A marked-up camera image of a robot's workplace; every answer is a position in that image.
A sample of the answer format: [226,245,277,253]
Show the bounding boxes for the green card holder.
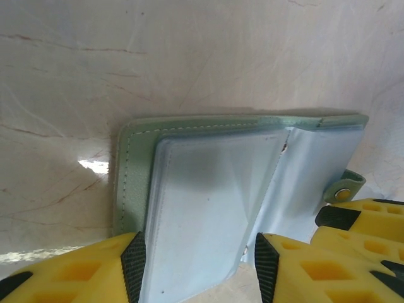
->
[112,113,370,303]

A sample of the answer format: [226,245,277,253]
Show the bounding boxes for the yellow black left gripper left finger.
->
[0,231,148,303]

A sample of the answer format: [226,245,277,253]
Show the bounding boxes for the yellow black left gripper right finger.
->
[254,232,404,303]

